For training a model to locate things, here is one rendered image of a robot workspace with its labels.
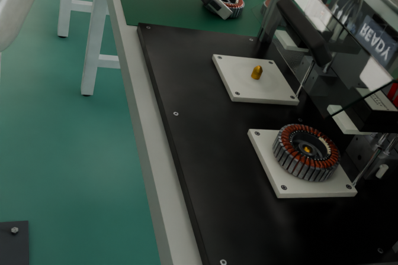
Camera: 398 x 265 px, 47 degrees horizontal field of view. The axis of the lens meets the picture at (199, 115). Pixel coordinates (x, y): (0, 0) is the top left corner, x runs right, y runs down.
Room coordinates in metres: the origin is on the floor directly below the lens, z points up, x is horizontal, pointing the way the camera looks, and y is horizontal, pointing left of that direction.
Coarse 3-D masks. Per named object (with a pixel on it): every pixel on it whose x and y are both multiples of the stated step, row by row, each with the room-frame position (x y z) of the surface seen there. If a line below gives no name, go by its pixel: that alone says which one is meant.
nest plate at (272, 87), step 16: (224, 64) 0.85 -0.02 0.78; (240, 64) 0.87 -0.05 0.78; (256, 64) 0.89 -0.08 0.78; (272, 64) 0.92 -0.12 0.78; (224, 80) 0.79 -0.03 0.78; (240, 80) 0.81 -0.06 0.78; (256, 80) 0.83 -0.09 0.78; (272, 80) 0.85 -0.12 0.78; (240, 96) 0.75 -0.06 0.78; (256, 96) 0.77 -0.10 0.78; (272, 96) 0.79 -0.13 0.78; (288, 96) 0.81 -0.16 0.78
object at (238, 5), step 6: (222, 0) 1.20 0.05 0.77; (228, 0) 1.20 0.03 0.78; (234, 0) 1.21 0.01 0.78; (240, 0) 1.20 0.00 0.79; (204, 6) 1.16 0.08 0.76; (228, 6) 1.14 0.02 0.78; (234, 6) 1.15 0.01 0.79; (240, 6) 1.17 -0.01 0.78; (216, 12) 1.14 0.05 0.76; (234, 12) 1.15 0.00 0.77; (240, 12) 1.17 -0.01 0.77
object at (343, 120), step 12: (372, 96) 0.66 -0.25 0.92; (384, 96) 0.68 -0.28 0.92; (348, 108) 0.65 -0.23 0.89; (360, 108) 0.63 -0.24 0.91; (372, 108) 0.62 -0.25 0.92; (384, 108) 0.64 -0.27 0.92; (396, 108) 0.65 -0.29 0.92; (336, 120) 0.63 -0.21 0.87; (348, 120) 0.63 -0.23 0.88; (360, 120) 0.62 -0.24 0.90; (372, 120) 0.62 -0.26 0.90; (384, 120) 0.63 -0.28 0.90; (396, 120) 0.64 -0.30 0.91; (348, 132) 0.61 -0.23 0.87; (360, 132) 0.62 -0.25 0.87; (372, 132) 0.71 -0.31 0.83; (384, 132) 0.63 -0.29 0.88; (396, 132) 0.64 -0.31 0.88
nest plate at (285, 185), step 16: (256, 144) 0.62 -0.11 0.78; (272, 160) 0.59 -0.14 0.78; (272, 176) 0.56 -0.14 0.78; (288, 176) 0.57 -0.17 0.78; (336, 176) 0.61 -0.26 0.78; (288, 192) 0.53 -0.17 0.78; (304, 192) 0.54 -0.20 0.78; (320, 192) 0.56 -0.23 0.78; (336, 192) 0.57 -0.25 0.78; (352, 192) 0.59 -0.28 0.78
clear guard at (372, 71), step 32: (320, 0) 0.59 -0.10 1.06; (352, 0) 0.63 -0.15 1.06; (384, 0) 0.68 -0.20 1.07; (288, 32) 0.55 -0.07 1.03; (320, 32) 0.53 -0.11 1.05; (352, 32) 0.52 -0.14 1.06; (384, 32) 0.56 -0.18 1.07; (288, 64) 0.50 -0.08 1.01; (352, 64) 0.47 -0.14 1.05; (384, 64) 0.46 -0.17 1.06; (320, 96) 0.44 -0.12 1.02; (352, 96) 0.43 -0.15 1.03
